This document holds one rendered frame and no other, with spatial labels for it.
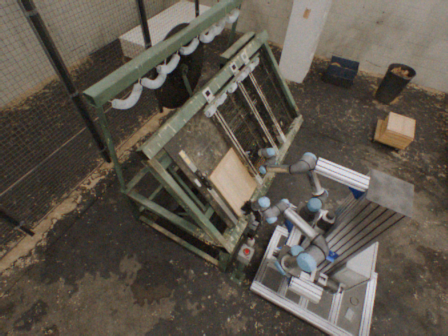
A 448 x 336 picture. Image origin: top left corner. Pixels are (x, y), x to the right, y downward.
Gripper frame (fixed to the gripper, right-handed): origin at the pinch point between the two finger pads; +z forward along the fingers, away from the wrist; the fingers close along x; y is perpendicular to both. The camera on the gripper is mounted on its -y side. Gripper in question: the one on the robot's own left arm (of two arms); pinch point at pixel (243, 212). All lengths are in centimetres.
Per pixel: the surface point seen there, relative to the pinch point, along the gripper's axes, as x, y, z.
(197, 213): 17.0, 26.9, 23.3
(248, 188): -49, -7, 41
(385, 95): -448, -159, 47
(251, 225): -21, -34, 49
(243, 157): -62, 22, 23
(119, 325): 120, 2, 155
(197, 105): -47, 87, -8
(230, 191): -27.0, 9.9, 34.0
